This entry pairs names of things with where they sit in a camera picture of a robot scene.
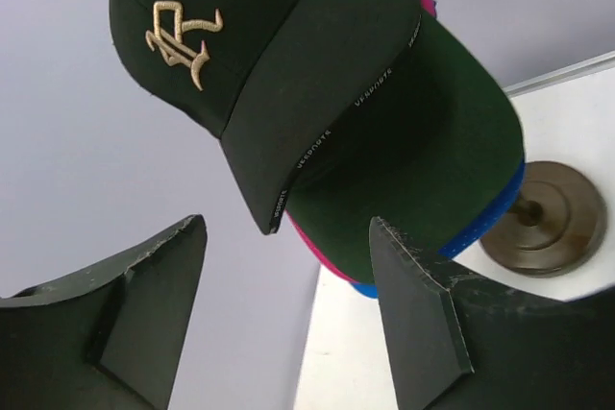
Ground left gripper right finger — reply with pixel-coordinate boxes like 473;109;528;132
369;217;614;410

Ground dark green baseball cap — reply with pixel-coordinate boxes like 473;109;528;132
286;15;525;283

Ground black baseball cap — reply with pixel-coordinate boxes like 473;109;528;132
109;0;422;234

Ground aluminium rail frame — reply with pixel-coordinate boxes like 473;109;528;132
504;51;615;98

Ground dark brown mannequin stand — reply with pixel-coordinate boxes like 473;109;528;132
480;160;608;277

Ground blue baseball cap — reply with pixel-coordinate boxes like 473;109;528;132
350;0;529;300

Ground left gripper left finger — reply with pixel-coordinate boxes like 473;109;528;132
1;214;207;410

